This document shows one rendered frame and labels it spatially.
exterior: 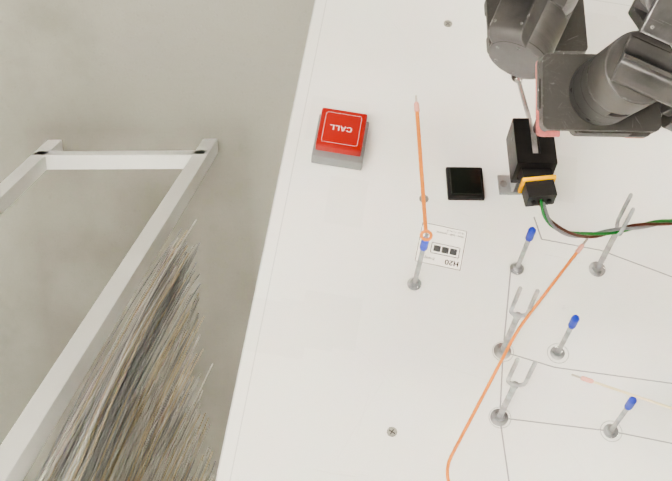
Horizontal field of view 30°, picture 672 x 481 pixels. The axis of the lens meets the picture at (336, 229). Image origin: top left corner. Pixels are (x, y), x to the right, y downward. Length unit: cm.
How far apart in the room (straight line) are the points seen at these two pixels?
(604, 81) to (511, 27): 21
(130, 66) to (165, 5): 14
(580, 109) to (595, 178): 36
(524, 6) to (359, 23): 36
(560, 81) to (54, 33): 163
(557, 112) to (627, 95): 11
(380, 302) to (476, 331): 10
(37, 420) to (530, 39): 69
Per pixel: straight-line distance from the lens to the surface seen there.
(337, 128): 136
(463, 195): 137
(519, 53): 119
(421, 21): 150
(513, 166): 132
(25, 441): 142
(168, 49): 252
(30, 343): 280
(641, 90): 98
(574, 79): 107
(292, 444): 123
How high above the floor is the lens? 242
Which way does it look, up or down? 70 degrees down
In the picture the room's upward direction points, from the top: 167 degrees counter-clockwise
